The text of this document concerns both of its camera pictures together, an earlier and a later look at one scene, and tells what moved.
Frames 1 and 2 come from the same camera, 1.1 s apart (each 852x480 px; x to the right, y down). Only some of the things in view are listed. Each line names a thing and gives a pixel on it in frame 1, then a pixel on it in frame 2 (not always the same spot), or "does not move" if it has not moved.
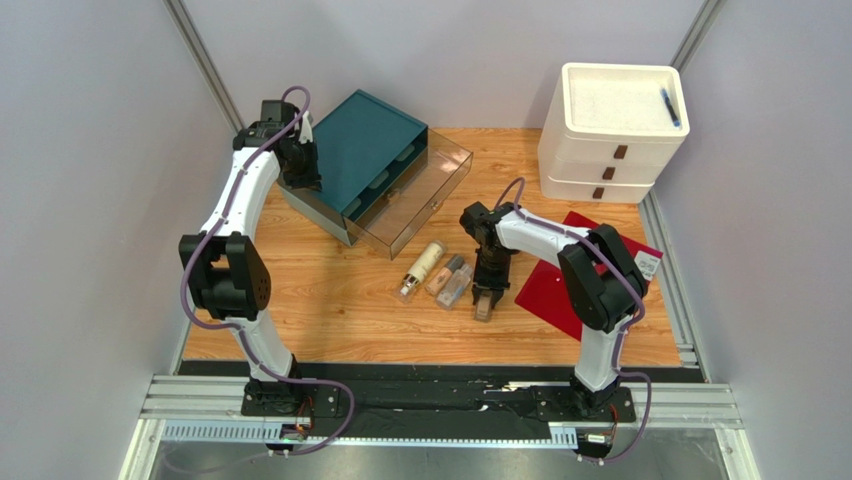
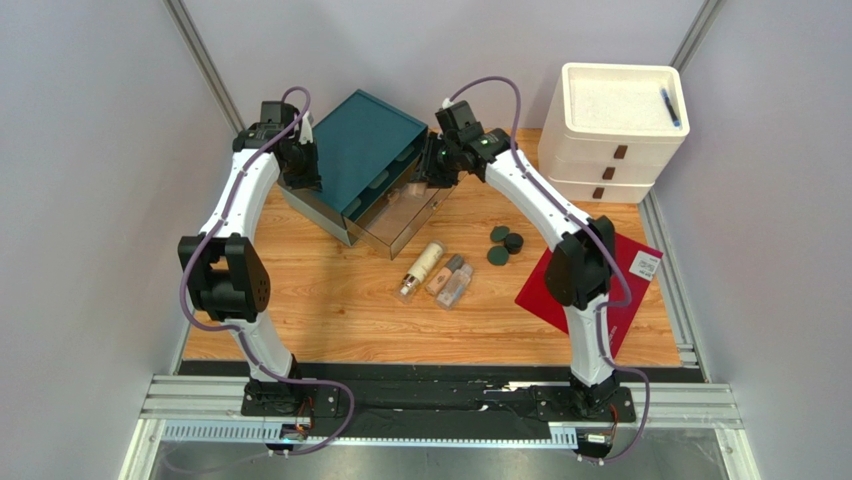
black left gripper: x=312 y=179 does not move
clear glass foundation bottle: x=454 y=287 does not move
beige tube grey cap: x=442 y=277 does not move
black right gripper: x=490 y=287 -> x=433 y=165
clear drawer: x=391 y=215 does not move
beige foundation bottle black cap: x=483 y=309 -> x=417 y=189
